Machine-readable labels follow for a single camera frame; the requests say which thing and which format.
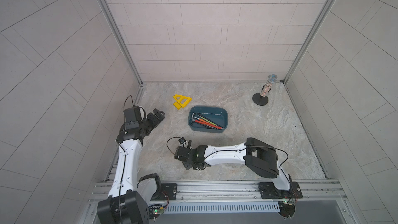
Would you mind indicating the left green circuit board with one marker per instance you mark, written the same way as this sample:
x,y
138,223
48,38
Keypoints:
x,y
155,211

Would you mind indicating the teal plastic storage box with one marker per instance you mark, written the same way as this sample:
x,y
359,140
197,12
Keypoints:
x,y
214,114

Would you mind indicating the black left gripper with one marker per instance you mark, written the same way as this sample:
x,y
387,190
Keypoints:
x,y
154,122

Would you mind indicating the orange hex key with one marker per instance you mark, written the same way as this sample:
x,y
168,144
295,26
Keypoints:
x,y
215,126

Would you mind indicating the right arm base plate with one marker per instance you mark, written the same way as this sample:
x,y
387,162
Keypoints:
x,y
273,189

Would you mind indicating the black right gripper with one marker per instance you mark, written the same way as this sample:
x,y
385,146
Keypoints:
x,y
185,164

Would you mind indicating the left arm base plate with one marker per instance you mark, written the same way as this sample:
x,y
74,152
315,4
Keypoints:
x,y
166,191

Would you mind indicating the long black hex key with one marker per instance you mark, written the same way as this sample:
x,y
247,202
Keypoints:
x,y
204,121

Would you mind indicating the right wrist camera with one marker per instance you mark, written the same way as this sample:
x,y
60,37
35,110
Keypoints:
x,y
182,141

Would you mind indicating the aluminium mounting rail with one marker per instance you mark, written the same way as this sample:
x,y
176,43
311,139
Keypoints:
x,y
243,192

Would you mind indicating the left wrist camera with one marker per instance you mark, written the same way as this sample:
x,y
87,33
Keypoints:
x,y
133,117

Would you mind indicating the right green circuit board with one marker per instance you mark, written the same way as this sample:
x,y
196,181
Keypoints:
x,y
287,210

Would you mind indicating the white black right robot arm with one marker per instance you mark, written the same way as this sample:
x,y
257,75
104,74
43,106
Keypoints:
x,y
260,157

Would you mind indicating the black stand with glitter tube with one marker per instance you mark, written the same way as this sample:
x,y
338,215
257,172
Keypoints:
x,y
261,98

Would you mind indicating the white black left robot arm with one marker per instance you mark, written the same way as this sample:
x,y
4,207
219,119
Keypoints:
x,y
129,197

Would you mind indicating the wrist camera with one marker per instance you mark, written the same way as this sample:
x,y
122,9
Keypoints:
x,y
133,117
182,141

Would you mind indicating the green circuit board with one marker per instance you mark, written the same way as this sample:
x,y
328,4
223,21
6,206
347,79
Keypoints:
x,y
287,210
155,211

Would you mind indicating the yellow plastic triangle holder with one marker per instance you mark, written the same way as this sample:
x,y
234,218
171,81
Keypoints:
x,y
181,101

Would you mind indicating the red hex key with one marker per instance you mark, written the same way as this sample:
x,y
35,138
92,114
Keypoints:
x,y
196,121

